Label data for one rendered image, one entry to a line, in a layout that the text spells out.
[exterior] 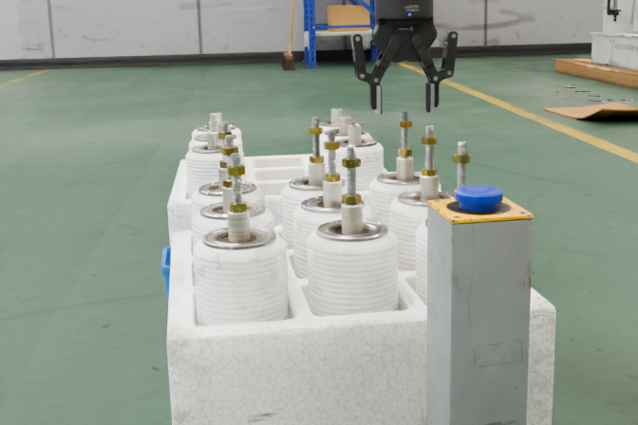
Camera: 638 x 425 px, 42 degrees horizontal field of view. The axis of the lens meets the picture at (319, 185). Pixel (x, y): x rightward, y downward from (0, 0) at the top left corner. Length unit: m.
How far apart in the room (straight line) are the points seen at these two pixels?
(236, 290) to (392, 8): 0.43
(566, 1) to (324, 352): 6.79
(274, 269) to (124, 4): 6.32
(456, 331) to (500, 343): 0.04
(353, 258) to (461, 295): 0.17
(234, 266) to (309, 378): 0.13
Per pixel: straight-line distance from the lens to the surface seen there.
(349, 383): 0.84
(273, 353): 0.82
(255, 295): 0.83
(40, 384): 1.19
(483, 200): 0.69
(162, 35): 7.06
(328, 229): 0.87
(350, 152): 0.85
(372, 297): 0.85
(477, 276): 0.69
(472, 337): 0.71
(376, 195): 1.10
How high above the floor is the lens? 0.49
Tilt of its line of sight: 13 degrees down
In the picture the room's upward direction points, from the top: 1 degrees counter-clockwise
